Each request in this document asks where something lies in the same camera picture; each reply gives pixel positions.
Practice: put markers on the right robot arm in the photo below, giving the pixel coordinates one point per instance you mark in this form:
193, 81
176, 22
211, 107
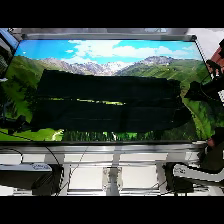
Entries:
213, 156

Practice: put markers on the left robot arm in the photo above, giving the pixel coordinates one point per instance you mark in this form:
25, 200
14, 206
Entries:
20, 176

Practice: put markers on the dark blue jeans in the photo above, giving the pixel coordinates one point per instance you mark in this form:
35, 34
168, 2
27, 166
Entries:
106, 113

